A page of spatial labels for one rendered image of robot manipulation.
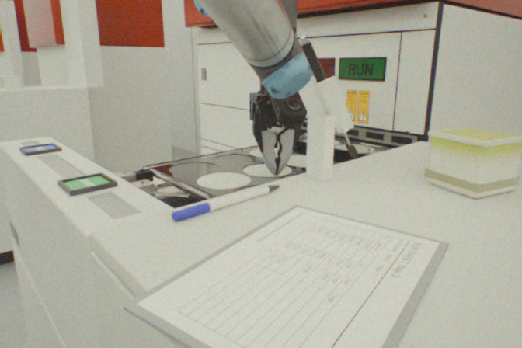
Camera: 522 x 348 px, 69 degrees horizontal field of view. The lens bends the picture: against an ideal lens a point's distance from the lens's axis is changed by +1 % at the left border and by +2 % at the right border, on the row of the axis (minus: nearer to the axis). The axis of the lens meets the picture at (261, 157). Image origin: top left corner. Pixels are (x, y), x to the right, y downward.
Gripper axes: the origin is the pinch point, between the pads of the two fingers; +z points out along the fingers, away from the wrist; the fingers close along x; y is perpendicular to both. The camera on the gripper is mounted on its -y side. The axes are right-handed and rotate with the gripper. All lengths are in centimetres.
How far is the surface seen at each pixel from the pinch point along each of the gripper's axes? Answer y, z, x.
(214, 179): 3.1, 2.0, 11.3
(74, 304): -22.1, 7.5, 31.3
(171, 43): 401, -41, 2
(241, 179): 2.3, 2.0, 6.4
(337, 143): 14.1, -1.1, -19.3
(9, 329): 99, 92, 88
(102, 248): -32.8, -4.2, 25.9
